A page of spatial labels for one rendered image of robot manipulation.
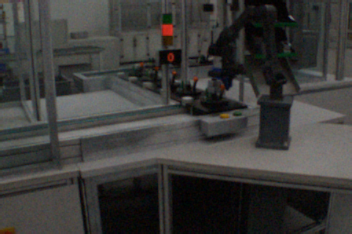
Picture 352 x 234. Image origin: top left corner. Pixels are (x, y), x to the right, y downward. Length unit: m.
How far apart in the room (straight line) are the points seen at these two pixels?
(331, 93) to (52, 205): 2.48
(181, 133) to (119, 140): 0.28
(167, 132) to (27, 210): 0.65
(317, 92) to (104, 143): 2.06
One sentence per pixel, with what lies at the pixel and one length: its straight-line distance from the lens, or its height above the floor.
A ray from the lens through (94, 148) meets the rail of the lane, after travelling 1.53.
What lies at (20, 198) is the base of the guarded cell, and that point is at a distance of 1.48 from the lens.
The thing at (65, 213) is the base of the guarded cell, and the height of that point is 0.68.
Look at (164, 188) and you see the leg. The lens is 1.61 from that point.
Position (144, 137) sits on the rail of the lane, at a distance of 1.59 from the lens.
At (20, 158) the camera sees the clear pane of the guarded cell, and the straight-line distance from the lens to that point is 1.46.
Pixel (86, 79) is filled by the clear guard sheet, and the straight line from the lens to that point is 1.80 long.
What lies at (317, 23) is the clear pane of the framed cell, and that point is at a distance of 3.27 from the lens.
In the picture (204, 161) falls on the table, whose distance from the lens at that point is 1.50.
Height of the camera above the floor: 1.42
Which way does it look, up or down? 15 degrees down
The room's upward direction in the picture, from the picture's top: 1 degrees counter-clockwise
